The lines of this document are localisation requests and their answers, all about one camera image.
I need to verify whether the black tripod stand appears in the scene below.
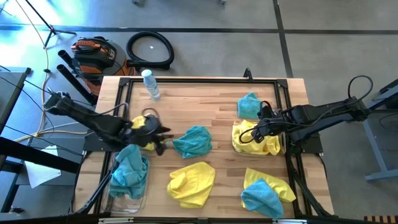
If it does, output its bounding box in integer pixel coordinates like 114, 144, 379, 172
24, 0, 77, 47

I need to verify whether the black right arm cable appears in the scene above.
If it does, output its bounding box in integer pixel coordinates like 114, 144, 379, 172
238, 74, 374, 144

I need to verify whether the black bracket clamp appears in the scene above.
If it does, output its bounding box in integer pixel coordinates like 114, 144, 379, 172
242, 67, 254, 82

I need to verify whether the blue microfiber towel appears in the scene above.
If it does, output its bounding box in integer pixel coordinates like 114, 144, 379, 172
108, 167, 147, 200
237, 91, 262, 121
115, 144, 149, 183
241, 178, 284, 219
172, 125, 214, 159

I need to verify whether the black metal table frame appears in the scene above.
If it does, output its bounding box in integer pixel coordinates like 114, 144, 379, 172
74, 76, 335, 218

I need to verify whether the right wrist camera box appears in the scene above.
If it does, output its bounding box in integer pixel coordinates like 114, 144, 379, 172
260, 102, 274, 116

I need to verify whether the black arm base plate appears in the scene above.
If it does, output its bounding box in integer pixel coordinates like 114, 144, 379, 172
285, 133, 324, 155
83, 130, 131, 153

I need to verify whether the dark grey desk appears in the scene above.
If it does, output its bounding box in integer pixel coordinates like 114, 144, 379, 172
0, 67, 32, 134

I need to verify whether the yellow microfiber towel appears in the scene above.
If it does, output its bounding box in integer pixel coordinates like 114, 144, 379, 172
257, 133, 282, 156
130, 114, 165, 152
242, 167, 297, 210
166, 161, 216, 209
231, 119, 265, 155

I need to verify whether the black vacuum wand tube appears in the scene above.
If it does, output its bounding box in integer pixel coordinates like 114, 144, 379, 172
57, 49, 83, 78
57, 64, 98, 106

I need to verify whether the white air freshener spray bottle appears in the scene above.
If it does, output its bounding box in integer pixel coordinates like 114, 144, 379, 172
141, 68, 162, 101

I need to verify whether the orange black shop vacuum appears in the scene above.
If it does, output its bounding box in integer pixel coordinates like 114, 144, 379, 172
70, 36, 136, 96

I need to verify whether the yellow cable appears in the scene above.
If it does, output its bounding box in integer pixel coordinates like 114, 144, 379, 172
15, 0, 91, 141

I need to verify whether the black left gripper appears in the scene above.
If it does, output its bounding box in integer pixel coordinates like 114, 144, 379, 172
130, 115, 175, 156

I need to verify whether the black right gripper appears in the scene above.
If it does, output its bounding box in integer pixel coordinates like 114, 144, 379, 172
251, 110, 285, 144

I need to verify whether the white paper sheet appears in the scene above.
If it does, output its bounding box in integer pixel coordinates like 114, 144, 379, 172
24, 144, 62, 189

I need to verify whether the black vacuum hose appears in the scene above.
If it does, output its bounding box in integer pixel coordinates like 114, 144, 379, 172
126, 30, 175, 71

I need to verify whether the clear plastic bin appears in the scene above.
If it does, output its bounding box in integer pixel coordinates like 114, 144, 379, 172
231, 119, 286, 157
105, 151, 149, 215

